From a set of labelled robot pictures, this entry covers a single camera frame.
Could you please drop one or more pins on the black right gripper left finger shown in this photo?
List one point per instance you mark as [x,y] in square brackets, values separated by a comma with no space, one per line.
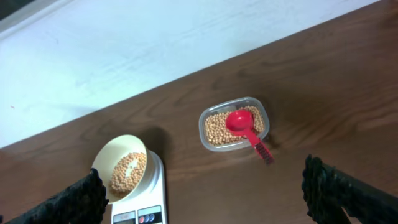
[84,202]

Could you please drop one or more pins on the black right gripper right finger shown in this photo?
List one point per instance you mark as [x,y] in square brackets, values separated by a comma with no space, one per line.
[333,196]

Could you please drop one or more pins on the red plastic measuring scoop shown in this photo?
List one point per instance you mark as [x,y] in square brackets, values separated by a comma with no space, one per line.
[241,123]

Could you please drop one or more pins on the cream round bowl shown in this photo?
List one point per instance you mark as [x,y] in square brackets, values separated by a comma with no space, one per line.
[110,155]

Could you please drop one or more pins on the pile of soybeans in bowl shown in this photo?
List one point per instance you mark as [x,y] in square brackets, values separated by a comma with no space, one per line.
[127,173]

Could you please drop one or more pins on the white digital kitchen scale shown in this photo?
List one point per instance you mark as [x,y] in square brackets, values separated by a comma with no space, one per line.
[149,206]

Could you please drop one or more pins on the clear container of soybeans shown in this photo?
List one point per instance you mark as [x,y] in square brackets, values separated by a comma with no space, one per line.
[212,124]

